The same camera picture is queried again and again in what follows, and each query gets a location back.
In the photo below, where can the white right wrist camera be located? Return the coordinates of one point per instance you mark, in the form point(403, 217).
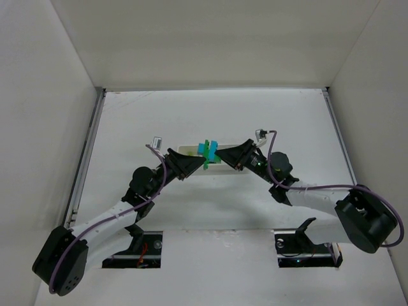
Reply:
point(261, 137)

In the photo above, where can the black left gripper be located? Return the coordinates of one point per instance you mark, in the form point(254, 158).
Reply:
point(175, 163)

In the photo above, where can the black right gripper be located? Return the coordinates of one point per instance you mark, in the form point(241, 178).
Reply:
point(245, 155)

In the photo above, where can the white three-compartment tray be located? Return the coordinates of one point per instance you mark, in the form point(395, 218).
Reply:
point(218, 167)

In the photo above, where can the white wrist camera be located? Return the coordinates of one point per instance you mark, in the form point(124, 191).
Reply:
point(261, 137)
point(156, 143)

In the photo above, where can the teal and green lego figure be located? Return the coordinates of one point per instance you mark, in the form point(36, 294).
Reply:
point(207, 150)

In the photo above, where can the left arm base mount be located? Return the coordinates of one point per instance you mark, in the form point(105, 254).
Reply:
point(143, 252)

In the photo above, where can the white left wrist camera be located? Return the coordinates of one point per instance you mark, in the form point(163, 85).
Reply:
point(156, 143)

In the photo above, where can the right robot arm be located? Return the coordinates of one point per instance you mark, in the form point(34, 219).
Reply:
point(356, 215)

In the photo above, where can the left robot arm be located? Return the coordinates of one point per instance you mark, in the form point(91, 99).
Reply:
point(62, 261)

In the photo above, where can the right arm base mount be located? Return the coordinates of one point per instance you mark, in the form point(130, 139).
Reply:
point(295, 250)

